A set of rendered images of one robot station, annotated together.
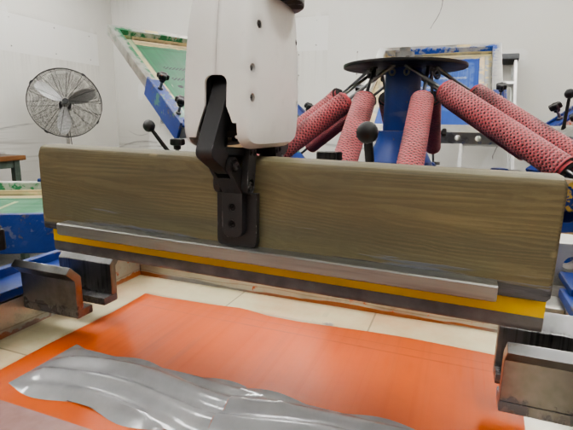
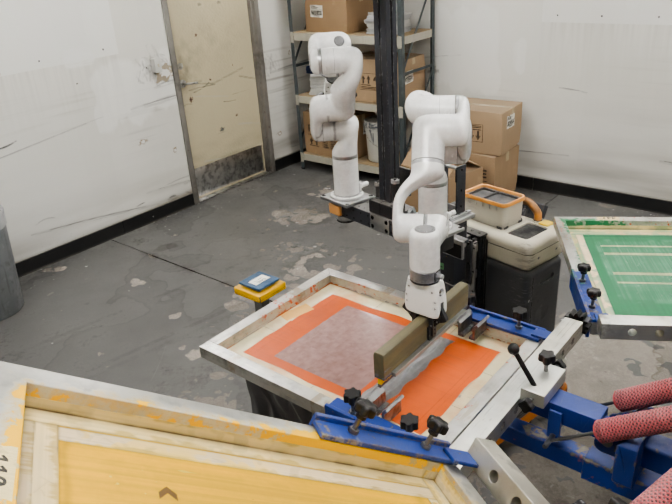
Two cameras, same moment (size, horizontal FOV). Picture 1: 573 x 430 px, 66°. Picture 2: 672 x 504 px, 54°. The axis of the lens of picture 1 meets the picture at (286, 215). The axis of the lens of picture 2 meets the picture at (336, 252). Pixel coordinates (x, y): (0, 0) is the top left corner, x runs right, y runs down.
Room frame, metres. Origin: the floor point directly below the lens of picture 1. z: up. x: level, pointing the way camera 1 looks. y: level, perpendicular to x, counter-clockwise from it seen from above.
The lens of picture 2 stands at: (0.62, -1.40, 2.02)
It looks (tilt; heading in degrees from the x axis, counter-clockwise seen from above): 26 degrees down; 110
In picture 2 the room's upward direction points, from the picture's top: 4 degrees counter-clockwise
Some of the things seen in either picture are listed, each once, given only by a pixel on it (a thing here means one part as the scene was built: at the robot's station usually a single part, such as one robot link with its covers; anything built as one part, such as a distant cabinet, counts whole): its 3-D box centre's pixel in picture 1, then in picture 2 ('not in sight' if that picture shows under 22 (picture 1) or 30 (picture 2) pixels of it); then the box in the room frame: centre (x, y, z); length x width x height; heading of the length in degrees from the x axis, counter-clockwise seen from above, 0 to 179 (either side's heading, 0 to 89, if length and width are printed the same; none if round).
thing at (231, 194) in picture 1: (230, 203); not in sight; (0.31, 0.04, 1.11); 0.03 x 0.03 x 0.07; 69
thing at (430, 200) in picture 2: not in sight; (435, 203); (0.26, 0.60, 1.21); 0.16 x 0.13 x 0.15; 58
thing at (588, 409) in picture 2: not in sight; (564, 408); (0.69, -0.11, 1.02); 0.17 x 0.06 x 0.05; 159
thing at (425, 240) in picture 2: not in sight; (429, 240); (0.34, 0.07, 1.33); 0.15 x 0.10 x 0.11; 99
